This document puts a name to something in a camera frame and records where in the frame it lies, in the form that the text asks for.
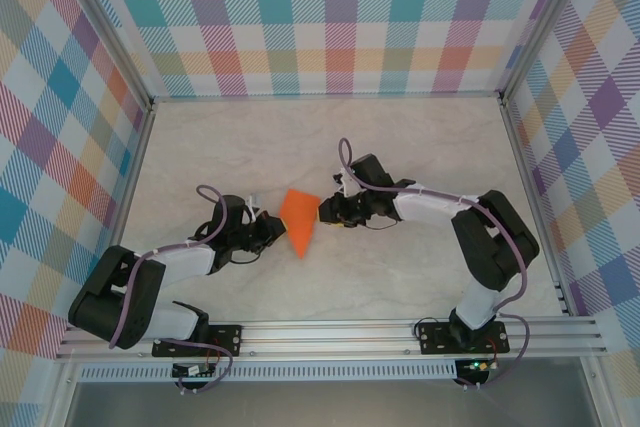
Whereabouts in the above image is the orange paper sheet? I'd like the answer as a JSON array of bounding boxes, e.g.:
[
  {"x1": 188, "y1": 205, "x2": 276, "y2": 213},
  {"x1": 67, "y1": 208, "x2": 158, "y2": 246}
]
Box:
[{"x1": 278, "y1": 189, "x2": 322, "y2": 261}]

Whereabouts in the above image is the circuit board with white connector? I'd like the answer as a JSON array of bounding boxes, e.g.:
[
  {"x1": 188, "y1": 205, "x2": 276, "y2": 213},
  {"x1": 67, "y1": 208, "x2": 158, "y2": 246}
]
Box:
[{"x1": 172, "y1": 362, "x2": 216, "y2": 379}]

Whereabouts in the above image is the grey metal panel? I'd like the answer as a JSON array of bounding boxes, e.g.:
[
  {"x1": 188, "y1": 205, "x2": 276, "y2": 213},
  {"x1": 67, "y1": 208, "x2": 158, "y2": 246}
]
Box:
[{"x1": 64, "y1": 380, "x2": 601, "y2": 427}]

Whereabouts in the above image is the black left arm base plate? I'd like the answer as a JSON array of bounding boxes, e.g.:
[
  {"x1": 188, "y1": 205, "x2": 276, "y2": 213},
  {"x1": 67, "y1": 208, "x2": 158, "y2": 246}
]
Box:
[{"x1": 152, "y1": 324, "x2": 245, "y2": 357}]

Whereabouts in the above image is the aluminium side rail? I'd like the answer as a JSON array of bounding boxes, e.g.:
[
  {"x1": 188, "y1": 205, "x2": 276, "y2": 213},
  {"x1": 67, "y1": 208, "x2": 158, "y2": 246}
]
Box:
[
  {"x1": 498, "y1": 96, "x2": 576, "y2": 318},
  {"x1": 87, "y1": 101, "x2": 159, "y2": 323}
]

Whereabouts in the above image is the aluminium mounting rail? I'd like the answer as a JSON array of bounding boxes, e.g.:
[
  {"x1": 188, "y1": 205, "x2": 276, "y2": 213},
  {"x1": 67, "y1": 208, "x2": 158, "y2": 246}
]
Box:
[{"x1": 55, "y1": 315, "x2": 609, "y2": 361}]

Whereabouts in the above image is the aluminium frame bar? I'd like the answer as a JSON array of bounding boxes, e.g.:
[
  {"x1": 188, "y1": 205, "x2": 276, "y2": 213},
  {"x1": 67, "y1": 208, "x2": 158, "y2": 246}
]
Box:
[{"x1": 149, "y1": 90, "x2": 504, "y2": 103}]

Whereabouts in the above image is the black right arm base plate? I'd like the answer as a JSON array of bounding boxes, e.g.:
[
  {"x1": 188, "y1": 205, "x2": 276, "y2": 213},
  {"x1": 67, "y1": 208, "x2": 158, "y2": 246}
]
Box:
[{"x1": 417, "y1": 321, "x2": 510, "y2": 356}]

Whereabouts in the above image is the perforated metal cable tray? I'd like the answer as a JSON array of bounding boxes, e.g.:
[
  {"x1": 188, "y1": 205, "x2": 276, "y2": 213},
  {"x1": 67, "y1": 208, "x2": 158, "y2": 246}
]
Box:
[{"x1": 79, "y1": 365, "x2": 459, "y2": 382}]

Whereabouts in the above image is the aluminium frame post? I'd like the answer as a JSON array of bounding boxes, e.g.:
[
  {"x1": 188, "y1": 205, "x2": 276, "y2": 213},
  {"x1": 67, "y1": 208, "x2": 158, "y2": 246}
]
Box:
[
  {"x1": 58, "y1": 0, "x2": 155, "y2": 111},
  {"x1": 497, "y1": 0, "x2": 591, "y2": 103}
]

